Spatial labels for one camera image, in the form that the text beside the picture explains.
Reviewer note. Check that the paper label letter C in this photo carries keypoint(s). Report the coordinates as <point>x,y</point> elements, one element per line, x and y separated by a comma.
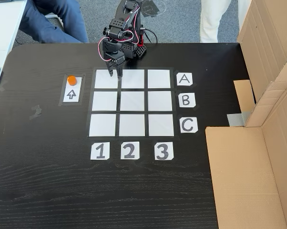
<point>188,125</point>

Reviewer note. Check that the paper label number 3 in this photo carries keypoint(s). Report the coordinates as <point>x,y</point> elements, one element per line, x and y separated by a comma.
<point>164,151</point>

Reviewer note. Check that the paper label letter A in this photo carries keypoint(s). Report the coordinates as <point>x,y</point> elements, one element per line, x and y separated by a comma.
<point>184,79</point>

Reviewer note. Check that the standing person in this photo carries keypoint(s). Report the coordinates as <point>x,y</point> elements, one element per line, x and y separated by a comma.
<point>212,21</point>

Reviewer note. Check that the white desk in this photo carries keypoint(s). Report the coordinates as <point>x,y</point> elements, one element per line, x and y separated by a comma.
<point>3,28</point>

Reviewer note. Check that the clear tape scraps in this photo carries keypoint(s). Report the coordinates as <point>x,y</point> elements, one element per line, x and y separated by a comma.
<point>36,113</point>

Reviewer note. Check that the red black table clamp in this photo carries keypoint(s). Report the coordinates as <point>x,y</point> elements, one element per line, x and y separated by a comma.
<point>140,43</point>

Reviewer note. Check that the grey tape piece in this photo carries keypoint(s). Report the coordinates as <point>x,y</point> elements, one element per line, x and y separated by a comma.
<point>236,119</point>

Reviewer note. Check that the black floor tape mark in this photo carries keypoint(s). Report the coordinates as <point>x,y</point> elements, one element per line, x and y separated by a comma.
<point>149,9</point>

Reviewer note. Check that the brown cardboard box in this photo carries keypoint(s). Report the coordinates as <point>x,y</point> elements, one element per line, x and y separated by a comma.
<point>265,35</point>
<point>241,179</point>

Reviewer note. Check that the paper label number 1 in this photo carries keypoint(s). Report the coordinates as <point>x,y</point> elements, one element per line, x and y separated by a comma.
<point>100,151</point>

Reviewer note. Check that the paper label number 2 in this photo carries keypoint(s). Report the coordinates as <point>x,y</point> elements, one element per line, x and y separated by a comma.
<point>130,150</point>

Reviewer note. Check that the white arrow paper sheet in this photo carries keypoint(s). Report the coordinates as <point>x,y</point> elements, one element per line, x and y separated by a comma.
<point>72,99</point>

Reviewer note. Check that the seated person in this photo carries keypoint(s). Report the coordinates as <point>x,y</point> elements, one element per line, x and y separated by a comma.
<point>62,21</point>

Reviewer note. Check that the white nine-square grid sheet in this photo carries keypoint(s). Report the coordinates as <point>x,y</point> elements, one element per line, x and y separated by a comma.
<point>105,101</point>

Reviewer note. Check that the white chair frame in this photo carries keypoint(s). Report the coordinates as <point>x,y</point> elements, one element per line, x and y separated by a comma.
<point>61,23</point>

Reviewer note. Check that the paper label letter B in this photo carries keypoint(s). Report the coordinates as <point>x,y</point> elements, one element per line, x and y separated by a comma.
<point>187,100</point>

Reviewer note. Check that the dark flat device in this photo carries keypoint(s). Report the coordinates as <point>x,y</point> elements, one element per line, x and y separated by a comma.
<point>7,1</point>

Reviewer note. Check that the round orange token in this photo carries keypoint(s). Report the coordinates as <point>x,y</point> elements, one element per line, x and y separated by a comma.
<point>71,81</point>

